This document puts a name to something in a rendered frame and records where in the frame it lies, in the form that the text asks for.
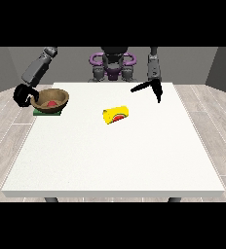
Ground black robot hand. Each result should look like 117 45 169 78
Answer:
130 79 164 104
13 83 40 108

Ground brown wooden bowl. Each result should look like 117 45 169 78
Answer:
30 88 70 115

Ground green square pad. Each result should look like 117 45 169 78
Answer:
32 108 63 117

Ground grey robot trunk purple rings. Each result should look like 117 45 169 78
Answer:
88 47 139 84

